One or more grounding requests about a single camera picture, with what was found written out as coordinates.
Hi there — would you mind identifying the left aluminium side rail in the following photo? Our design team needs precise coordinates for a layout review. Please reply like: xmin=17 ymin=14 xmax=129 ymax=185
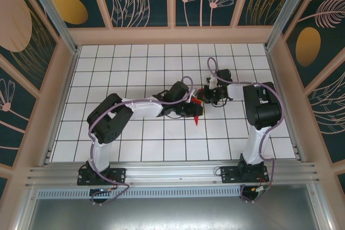
xmin=40 ymin=146 xmax=54 ymax=166

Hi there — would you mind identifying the aluminium frame post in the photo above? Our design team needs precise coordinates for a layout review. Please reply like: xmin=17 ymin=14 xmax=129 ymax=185
xmin=21 ymin=0 xmax=82 ymax=54
xmin=264 ymin=0 xmax=316 ymax=51

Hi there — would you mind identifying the left aluminium frame post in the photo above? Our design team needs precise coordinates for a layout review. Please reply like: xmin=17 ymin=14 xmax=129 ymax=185
xmin=21 ymin=0 xmax=82 ymax=54

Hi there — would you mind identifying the red square paper sheet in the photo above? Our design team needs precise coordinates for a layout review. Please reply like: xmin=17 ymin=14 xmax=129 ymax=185
xmin=191 ymin=87 xmax=204 ymax=128

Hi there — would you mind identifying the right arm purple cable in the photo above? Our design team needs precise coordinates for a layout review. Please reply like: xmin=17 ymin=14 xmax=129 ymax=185
xmin=206 ymin=57 xmax=285 ymax=204

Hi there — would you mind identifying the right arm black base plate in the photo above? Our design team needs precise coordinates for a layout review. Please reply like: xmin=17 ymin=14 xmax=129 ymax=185
xmin=220 ymin=165 xmax=270 ymax=184

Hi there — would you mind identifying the small green circuit board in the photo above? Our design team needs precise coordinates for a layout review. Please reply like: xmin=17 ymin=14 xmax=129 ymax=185
xmin=252 ymin=185 xmax=270 ymax=196

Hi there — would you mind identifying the right aluminium side rail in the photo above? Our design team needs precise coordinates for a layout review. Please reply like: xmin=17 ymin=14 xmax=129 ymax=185
xmin=292 ymin=143 xmax=307 ymax=162

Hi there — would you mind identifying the right aluminium frame post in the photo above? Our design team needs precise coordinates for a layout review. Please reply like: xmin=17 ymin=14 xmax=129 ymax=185
xmin=264 ymin=0 xmax=316 ymax=51

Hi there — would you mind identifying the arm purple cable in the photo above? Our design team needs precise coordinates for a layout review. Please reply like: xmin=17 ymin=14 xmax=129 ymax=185
xmin=87 ymin=75 xmax=196 ymax=206
xmin=206 ymin=57 xmax=285 ymax=204

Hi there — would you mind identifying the aluminium side rail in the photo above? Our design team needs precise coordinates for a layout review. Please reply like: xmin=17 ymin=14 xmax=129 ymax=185
xmin=292 ymin=143 xmax=307 ymax=162
xmin=40 ymin=146 xmax=54 ymax=166

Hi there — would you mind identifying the grey metal sheet panel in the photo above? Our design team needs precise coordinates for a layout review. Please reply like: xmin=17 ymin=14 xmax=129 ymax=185
xmin=25 ymin=196 xmax=324 ymax=230

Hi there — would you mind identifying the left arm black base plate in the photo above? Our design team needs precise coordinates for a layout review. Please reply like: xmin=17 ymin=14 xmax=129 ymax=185
xmin=77 ymin=167 xmax=127 ymax=186

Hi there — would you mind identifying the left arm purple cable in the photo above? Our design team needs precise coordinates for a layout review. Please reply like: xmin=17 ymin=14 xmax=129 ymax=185
xmin=87 ymin=75 xmax=196 ymax=206

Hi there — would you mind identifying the aluminium mounting rail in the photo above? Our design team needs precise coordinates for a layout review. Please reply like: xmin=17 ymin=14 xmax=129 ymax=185
xmin=25 ymin=161 xmax=321 ymax=189

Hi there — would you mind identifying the slotted grey cable duct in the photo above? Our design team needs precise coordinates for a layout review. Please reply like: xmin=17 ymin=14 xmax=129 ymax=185
xmin=36 ymin=186 xmax=243 ymax=199

